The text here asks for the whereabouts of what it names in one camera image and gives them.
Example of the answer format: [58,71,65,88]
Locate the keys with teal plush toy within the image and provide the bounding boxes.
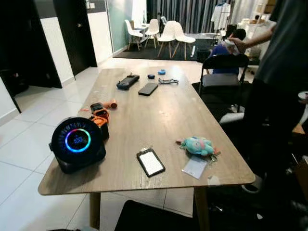
[176,136,221,160]

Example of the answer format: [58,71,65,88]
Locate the standing person in dark clothes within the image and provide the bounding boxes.
[230,0,308,194]

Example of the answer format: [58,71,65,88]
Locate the white slipper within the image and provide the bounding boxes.
[242,174,263,194]

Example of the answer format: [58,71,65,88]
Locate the black folding chair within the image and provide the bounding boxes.
[198,54,251,112]

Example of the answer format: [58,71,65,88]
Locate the seated person in blue shirt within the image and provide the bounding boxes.
[209,28,247,76]

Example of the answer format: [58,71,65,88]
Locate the hanging white shirt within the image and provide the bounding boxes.
[210,3,232,31]

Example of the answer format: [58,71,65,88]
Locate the white shell chair wooden legs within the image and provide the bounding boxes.
[157,21,197,60]
[144,19,161,49]
[124,19,145,51]

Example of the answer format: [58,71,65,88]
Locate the grey striped curtain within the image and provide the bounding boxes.
[146,0,218,35]

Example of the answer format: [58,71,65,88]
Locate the black smartphone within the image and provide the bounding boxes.
[138,82,159,97]

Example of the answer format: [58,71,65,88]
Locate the light wooden table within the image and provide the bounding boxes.
[38,66,256,231]

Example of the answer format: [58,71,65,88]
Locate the black card holder white face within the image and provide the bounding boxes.
[136,148,166,178]

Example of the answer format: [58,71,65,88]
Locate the dark floor rug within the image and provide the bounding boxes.
[113,38,218,61]

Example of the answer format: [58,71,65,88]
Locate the black handheld controller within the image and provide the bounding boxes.
[116,74,141,90]

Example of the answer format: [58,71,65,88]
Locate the black floor mat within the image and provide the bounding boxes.
[114,199,199,231]

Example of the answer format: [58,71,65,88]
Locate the black and orange battery pack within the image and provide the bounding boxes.
[90,109,111,141]

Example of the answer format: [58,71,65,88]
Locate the black door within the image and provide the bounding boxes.
[52,0,98,77]

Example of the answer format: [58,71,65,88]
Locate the coiled grey cable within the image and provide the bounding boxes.
[158,77,180,86]

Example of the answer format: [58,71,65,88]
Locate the orange handled tool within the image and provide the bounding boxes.
[79,99,118,113]

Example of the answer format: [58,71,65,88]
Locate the round black ring-light speaker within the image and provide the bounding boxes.
[49,116,107,175]

